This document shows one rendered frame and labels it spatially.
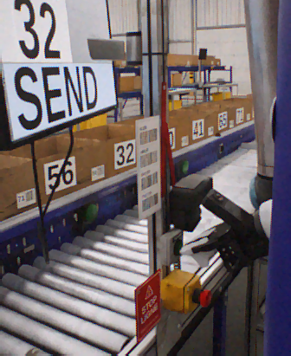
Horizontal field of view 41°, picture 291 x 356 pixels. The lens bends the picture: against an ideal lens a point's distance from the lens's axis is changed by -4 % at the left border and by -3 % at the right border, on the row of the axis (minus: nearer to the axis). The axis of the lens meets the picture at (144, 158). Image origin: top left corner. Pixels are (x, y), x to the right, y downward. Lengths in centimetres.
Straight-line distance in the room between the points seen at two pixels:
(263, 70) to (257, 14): 11
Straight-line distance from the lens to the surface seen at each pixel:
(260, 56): 80
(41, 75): 58
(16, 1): 55
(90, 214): 152
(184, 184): 89
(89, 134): 204
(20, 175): 135
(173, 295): 93
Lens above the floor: 134
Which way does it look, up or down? 13 degrees down
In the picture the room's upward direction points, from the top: 2 degrees counter-clockwise
